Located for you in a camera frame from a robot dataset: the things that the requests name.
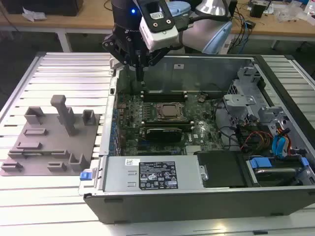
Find white crumpled paper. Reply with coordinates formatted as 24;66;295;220
22;6;47;23

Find silver chipset heatsink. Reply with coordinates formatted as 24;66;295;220
185;146;201;156

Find clear plastic bags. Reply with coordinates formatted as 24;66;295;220
275;2;308;23

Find blue data wire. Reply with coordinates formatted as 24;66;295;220
272;134;288;158

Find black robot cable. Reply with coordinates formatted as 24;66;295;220
177;0;238;32

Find blue case latch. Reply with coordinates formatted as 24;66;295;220
80;169;93;181

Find hard disk blue carrier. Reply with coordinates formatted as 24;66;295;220
246;155;310;189

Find black drive bay cover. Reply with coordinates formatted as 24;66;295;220
194;150;252;189

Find black graphics card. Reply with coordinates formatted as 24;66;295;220
140;126;183;143

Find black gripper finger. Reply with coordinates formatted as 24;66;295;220
102;34;141;81
140;46;171;81

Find large black box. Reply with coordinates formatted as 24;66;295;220
4;0;82;17

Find grey power supply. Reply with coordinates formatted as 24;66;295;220
102;156;205;193

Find grey case bracket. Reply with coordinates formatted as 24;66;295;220
109;57;124;70

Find green motherboard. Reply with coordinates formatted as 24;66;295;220
112;92;237;157

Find wooden desk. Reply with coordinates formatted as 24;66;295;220
0;0;315;54

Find grey parts rack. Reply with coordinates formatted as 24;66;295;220
0;94;100;177

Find metal CPU socket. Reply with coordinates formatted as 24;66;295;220
154;102;185;120

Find small black box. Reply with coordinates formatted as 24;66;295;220
250;2;266;18

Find orange yellow power wires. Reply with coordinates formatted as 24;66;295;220
240;131;274;151

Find black RAM slot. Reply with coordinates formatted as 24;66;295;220
142;118;192;122
142;90;188;97
142;95;187;103

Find silver CPU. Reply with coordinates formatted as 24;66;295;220
162;104;177;116

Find black open PC case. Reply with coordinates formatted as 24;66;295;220
78;54;315;224

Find silver drive cage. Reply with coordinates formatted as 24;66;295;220
222;65;292;128

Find blue desk cable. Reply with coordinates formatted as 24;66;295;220
242;18;251;51

